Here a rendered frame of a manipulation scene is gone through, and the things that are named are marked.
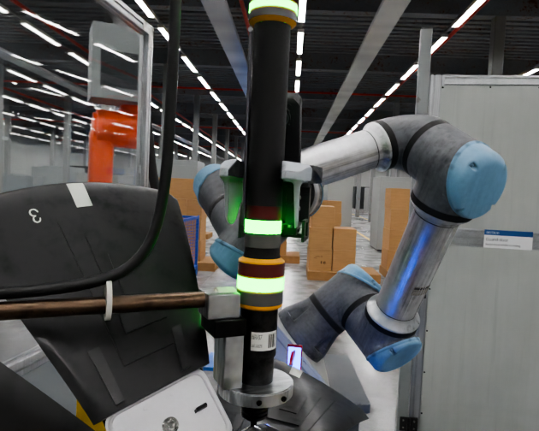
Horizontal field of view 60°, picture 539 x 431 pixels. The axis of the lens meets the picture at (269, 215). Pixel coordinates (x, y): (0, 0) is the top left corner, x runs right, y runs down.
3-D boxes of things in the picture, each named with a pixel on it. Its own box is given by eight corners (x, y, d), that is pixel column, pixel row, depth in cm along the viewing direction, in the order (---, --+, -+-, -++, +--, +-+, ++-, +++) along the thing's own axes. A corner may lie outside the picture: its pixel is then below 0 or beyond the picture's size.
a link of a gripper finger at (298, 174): (314, 233, 39) (305, 226, 48) (318, 161, 39) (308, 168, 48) (276, 231, 39) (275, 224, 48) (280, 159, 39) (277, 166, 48)
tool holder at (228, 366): (211, 418, 39) (216, 300, 38) (188, 385, 45) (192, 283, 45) (306, 402, 43) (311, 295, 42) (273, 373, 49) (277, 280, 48)
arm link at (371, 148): (419, 91, 94) (183, 158, 80) (459, 113, 86) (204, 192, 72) (411, 141, 101) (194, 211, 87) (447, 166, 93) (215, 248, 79)
